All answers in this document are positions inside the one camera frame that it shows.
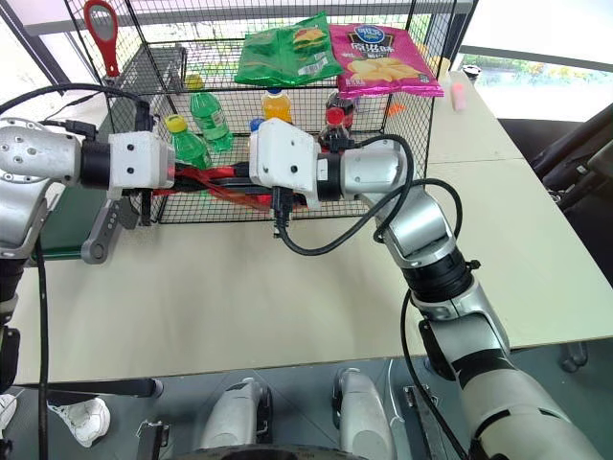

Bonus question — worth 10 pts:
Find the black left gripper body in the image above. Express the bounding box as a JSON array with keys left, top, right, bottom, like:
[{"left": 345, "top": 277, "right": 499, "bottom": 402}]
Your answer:
[{"left": 138, "top": 162, "right": 194, "bottom": 226}]

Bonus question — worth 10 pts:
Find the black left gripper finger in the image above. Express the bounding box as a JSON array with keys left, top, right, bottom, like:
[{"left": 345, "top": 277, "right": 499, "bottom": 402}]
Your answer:
[
  {"left": 191, "top": 177, "right": 251, "bottom": 194},
  {"left": 191, "top": 162, "right": 251, "bottom": 180},
  {"left": 215, "top": 190, "right": 270, "bottom": 206}
]

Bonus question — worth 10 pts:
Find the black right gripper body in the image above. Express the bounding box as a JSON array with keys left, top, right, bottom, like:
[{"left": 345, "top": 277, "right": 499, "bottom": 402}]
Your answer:
[{"left": 248, "top": 184, "right": 310, "bottom": 211}]

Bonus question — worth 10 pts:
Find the red snack packet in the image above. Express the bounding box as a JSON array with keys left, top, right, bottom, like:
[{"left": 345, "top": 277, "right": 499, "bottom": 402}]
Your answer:
[{"left": 152, "top": 164, "right": 307, "bottom": 213}]

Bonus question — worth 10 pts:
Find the green conveyor belt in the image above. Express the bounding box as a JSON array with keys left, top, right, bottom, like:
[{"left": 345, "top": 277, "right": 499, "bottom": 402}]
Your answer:
[{"left": 35, "top": 184, "right": 114, "bottom": 258}]

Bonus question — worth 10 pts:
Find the green bottle yellow cap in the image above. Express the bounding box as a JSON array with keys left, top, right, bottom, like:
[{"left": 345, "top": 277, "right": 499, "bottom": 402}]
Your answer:
[{"left": 164, "top": 114, "right": 213, "bottom": 170}]

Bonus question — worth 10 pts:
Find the orange soda bottle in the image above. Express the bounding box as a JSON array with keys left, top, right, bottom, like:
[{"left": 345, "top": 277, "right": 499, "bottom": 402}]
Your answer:
[{"left": 261, "top": 87, "right": 294, "bottom": 126}]

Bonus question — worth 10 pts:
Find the cola bottle red cap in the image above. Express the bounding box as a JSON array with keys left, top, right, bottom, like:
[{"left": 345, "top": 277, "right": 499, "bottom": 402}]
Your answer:
[{"left": 317, "top": 90, "right": 359, "bottom": 150}]

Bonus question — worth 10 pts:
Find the green chip bag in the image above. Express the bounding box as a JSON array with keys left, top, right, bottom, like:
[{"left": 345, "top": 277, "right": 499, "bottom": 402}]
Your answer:
[{"left": 234, "top": 11, "right": 344, "bottom": 88}]

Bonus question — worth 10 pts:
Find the pink chip bag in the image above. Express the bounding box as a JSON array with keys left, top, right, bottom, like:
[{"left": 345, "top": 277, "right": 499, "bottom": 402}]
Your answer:
[{"left": 328, "top": 23, "right": 445, "bottom": 100}]

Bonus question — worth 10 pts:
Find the red hand mirror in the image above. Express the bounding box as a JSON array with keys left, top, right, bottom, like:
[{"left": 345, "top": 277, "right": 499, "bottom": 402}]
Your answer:
[{"left": 82, "top": 0, "right": 122, "bottom": 79}]

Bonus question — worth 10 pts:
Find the silver robot leg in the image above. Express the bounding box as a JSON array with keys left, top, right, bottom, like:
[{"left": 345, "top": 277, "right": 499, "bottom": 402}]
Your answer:
[
  {"left": 197, "top": 377, "right": 274, "bottom": 452},
  {"left": 331, "top": 367, "right": 399, "bottom": 460}
]

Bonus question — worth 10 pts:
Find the white shoe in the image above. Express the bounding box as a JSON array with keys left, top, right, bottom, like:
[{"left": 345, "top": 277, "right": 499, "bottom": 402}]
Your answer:
[
  {"left": 0, "top": 393, "right": 18, "bottom": 432},
  {"left": 47, "top": 397, "right": 112, "bottom": 449}
]

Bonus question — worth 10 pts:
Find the black office chair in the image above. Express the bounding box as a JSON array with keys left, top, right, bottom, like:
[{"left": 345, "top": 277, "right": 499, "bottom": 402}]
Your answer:
[{"left": 530, "top": 101, "right": 613, "bottom": 213}]

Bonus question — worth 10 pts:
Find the grey table caster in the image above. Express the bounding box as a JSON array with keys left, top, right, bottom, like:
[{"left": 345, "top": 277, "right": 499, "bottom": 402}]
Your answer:
[{"left": 558, "top": 341, "right": 590, "bottom": 375}]

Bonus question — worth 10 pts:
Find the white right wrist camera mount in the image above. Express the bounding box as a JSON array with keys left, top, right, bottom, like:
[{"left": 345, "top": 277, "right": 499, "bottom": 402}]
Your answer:
[{"left": 248, "top": 118, "right": 323, "bottom": 211}]

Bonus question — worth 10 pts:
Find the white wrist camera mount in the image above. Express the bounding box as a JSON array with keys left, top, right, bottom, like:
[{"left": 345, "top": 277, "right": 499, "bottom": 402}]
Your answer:
[
  {"left": 105, "top": 129, "right": 177, "bottom": 201},
  {"left": 248, "top": 118, "right": 323, "bottom": 211}
]

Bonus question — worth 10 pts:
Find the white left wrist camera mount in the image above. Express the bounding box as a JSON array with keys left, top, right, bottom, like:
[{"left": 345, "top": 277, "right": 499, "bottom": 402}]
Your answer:
[{"left": 105, "top": 129, "right": 177, "bottom": 201}]

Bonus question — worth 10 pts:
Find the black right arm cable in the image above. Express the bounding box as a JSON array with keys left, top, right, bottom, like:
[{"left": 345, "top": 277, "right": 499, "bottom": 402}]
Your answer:
[{"left": 271, "top": 133, "right": 473, "bottom": 460}]

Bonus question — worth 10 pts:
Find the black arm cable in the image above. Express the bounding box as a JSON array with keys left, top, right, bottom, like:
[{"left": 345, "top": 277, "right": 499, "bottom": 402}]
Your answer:
[
  {"left": 0, "top": 83, "right": 155, "bottom": 460},
  {"left": 271, "top": 133, "right": 473, "bottom": 460}
]

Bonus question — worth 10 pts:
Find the grey conveyor bracket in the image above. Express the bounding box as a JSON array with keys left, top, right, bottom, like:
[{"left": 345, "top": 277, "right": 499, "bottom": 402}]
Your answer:
[{"left": 79, "top": 195, "right": 141, "bottom": 265}]

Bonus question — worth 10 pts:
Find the black wire grid rack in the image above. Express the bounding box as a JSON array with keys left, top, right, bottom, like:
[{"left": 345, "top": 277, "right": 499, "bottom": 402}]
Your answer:
[{"left": 63, "top": 0, "right": 462, "bottom": 225}]

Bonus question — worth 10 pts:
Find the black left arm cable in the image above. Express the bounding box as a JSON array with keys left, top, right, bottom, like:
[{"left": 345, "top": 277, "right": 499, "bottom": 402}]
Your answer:
[{"left": 0, "top": 83, "right": 155, "bottom": 460}]

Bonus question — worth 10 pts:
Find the black table frame bar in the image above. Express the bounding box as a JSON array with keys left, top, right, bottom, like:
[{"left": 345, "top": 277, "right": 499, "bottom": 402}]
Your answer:
[{"left": 46, "top": 377, "right": 165, "bottom": 400}]

